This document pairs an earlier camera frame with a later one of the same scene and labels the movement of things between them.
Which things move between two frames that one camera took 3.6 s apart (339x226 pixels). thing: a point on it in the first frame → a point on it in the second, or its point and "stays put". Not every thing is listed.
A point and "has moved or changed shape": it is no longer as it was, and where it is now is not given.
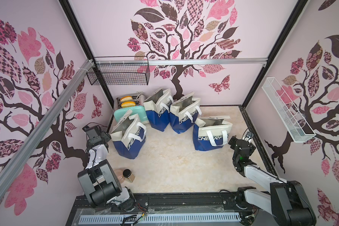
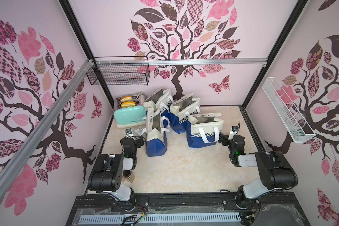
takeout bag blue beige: x=211 y=133 has moved or changed shape
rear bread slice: x=126 y=98 stays put
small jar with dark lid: x=129 y=175 stays put
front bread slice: x=126 y=104 stays put
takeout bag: x=157 y=108 stays put
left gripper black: x=105 y=135 → x=139 y=142
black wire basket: x=119 y=70 stays put
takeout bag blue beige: x=128 y=136 → x=156 y=128
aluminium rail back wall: x=237 y=60 stays put
